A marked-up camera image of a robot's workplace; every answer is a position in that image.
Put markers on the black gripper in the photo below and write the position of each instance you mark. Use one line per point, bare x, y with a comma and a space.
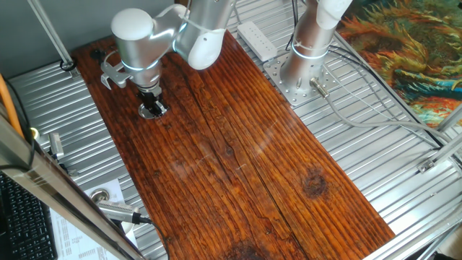
149, 97

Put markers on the small round steel plate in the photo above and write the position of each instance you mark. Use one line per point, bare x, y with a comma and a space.
144, 112

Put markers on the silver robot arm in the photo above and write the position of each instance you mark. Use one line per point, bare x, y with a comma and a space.
307, 54

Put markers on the brown wooden board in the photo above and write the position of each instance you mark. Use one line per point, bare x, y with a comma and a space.
216, 162

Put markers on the small round metal tin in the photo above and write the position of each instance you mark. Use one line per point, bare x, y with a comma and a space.
100, 195

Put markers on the small silver mounted device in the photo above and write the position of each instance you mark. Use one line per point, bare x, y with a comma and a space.
56, 144

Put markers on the white power strip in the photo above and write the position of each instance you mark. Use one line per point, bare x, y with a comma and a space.
257, 40

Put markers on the small white ceramic dish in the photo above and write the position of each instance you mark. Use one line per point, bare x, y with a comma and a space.
127, 228

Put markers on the orange pipe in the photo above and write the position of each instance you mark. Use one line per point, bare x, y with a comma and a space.
9, 104

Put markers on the printed paper sheet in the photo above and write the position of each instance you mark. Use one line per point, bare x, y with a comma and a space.
83, 238

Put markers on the black keyboard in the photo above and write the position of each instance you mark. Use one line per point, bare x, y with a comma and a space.
25, 224

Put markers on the colourful painted cloth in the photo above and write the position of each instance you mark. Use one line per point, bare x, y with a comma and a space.
408, 54

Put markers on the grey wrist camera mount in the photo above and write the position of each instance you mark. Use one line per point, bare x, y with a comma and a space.
115, 76

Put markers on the aluminium frame post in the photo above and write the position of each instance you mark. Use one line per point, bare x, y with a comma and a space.
50, 36

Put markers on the shiny steel frame bar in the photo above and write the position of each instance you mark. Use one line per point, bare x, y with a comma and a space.
54, 187

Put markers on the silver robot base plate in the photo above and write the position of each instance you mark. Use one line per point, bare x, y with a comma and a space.
288, 90

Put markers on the aluminium frame strut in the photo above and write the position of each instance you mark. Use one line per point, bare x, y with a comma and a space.
444, 148

